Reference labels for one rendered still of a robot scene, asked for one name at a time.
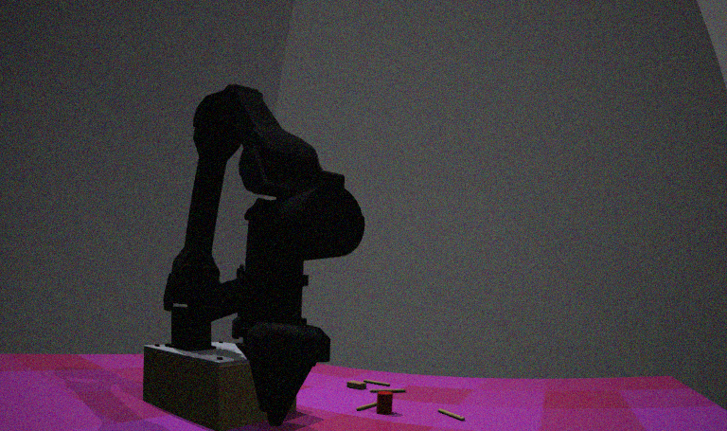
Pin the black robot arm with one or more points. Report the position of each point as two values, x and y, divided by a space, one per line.
313 217

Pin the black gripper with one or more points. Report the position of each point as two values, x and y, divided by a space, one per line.
278 343

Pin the dark brown cylinder with red top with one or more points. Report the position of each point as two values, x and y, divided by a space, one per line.
384 402

